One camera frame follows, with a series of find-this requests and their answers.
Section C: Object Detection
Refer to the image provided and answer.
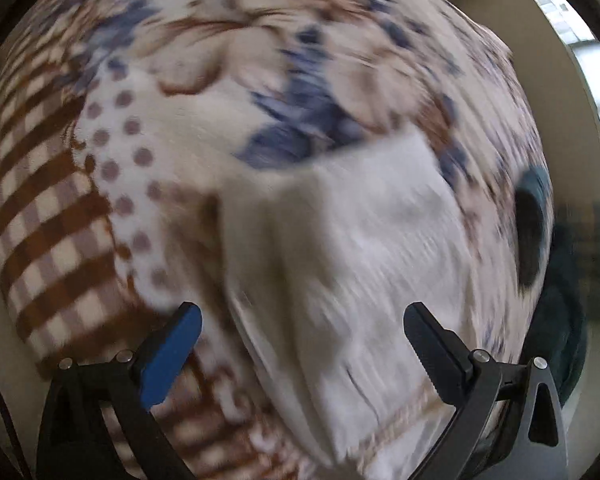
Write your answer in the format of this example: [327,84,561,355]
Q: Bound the white pants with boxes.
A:
[221,127,470,466]

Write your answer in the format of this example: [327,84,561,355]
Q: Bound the black cable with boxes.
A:
[0,350,34,480]

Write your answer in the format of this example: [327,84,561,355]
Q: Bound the dark teal plush blanket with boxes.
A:
[515,166,588,404]

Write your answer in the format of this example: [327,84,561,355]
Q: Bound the floral fleece bed blanket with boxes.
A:
[0,0,546,479]

